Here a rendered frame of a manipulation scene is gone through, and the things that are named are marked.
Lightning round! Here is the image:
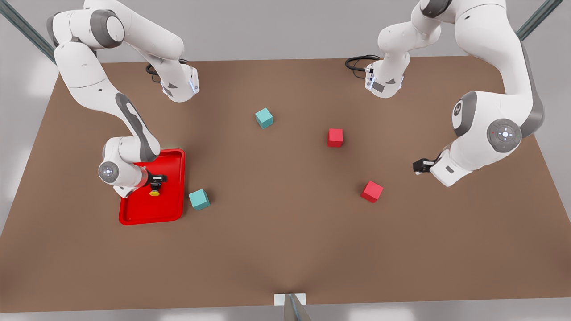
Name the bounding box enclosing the red plastic tray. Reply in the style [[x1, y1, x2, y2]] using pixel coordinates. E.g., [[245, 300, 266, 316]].
[[119, 148, 186, 226]]

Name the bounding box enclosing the teal cube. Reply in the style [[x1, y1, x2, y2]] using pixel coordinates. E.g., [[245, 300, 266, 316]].
[[189, 189, 211, 211], [255, 108, 273, 129]]

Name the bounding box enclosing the black cable loop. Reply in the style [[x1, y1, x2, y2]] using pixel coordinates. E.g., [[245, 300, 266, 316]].
[[345, 55, 382, 79], [146, 59, 190, 84]]

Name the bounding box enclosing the white post foot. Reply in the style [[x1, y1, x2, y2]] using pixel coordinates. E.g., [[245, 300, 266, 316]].
[[273, 293, 307, 306]]

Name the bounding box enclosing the silver frame post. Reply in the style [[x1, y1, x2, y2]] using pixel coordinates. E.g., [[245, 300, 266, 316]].
[[283, 293, 313, 321], [517, 0, 564, 41], [0, 0, 57, 64]]

